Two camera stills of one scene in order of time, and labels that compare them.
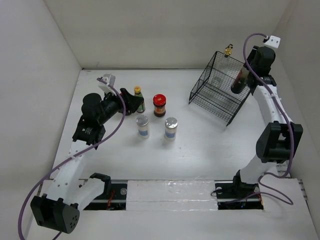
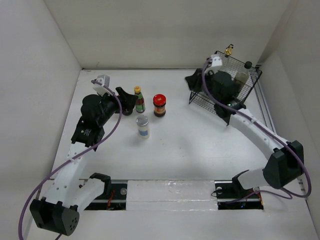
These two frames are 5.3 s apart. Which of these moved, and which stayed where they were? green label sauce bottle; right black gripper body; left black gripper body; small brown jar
Moved: right black gripper body
Stayed: small brown jar; left black gripper body; green label sauce bottle
